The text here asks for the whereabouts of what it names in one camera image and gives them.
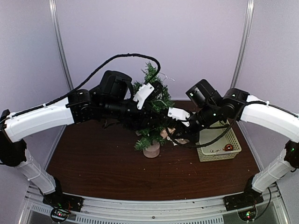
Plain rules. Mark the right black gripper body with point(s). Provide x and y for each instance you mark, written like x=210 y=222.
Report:
x=194 y=136

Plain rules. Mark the right aluminium frame post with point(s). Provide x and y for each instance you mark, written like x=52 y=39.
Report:
x=244 y=41

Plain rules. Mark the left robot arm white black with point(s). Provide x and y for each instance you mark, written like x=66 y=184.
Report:
x=114 y=98

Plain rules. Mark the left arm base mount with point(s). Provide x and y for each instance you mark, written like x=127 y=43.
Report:
x=60 y=200

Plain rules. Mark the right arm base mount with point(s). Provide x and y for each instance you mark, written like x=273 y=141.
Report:
x=247 y=198

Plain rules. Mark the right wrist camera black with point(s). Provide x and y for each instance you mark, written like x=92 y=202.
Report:
x=180 y=116

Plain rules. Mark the small green christmas tree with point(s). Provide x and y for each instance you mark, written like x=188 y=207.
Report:
x=153 y=134

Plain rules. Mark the front aluminium rail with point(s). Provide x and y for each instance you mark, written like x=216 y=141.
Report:
x=210 y=210

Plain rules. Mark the aluminium frame post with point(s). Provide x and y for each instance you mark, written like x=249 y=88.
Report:
x=62 y=56
x=244 y=41

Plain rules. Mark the left aluminium frame post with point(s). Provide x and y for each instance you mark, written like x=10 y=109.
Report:
x=62 y=56

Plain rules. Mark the red bauble ornament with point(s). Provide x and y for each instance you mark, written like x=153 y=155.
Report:
x=228 y=147

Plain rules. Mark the beige plastic basket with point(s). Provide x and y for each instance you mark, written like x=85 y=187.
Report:
x=208 y=135

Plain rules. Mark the white round ornament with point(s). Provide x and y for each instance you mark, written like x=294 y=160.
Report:
x=166 y=136

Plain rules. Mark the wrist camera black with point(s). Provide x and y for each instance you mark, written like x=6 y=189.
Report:
x=180 y=116
x=147 y=92

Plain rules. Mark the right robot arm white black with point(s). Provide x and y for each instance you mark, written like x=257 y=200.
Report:
x=239 y=105

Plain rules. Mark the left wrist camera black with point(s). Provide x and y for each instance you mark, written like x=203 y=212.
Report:
x=147 y=92

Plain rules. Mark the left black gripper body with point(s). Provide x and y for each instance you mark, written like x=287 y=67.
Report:
x=139 y=123

